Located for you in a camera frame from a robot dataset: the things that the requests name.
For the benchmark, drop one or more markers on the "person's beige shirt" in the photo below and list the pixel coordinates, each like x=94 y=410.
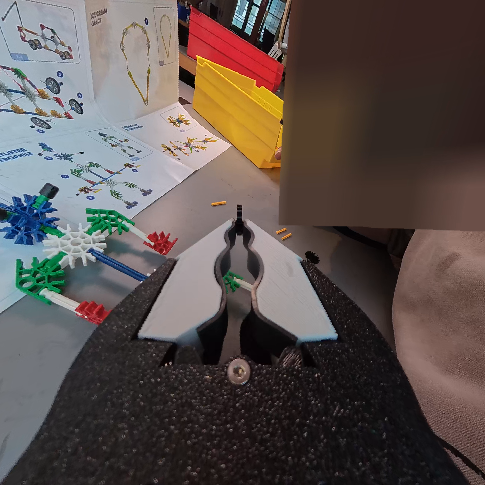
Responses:
x=435 y=303

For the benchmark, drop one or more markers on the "red plastic bin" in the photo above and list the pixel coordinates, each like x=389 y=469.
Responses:
x=227 y=41

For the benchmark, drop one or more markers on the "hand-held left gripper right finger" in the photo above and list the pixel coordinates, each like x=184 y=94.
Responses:
x=295 y=299

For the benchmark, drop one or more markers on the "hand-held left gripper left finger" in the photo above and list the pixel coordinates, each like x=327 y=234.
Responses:
x=182 y=299

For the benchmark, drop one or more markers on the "grey desk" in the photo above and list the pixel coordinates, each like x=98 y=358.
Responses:
x=235 y=182

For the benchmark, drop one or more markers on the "yellow plastic bin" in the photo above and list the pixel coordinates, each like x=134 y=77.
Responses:
x=235 y=113

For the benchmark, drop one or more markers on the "colourful toy rod model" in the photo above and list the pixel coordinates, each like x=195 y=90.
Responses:
x=74 y=246

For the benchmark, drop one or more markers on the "printed instruction sheet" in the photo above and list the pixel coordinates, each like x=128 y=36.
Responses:
x=113 y=151

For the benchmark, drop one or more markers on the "black snowflake connector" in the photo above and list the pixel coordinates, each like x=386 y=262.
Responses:
x=239 y=219
x=311 y=257

